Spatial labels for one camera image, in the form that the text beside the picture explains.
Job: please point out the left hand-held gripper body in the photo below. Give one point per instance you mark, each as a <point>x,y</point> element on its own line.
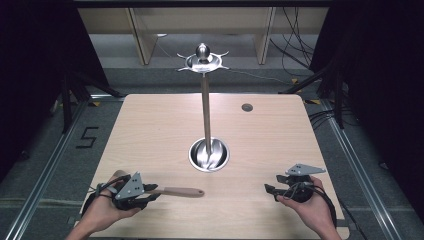
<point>133,188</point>

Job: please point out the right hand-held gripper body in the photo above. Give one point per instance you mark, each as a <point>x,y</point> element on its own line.
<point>301,170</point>

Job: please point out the metal utensil stand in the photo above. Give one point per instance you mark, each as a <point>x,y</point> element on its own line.
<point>206,113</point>

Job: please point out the person's right hand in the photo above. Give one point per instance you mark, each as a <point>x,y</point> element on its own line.
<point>313,210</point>

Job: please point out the person's left hand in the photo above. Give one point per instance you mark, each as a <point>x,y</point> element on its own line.
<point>100,213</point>

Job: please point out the black tripod stand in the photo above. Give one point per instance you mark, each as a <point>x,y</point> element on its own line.
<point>66,106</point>
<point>339,100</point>

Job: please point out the black curtain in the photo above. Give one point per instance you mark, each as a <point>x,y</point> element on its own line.
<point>383,83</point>
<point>30,66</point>

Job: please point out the light wooden shelf unit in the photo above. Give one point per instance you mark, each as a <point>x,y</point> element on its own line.
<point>100,20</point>

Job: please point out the aluminium floor rail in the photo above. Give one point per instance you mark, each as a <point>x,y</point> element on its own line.
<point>43,176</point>
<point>360,176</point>

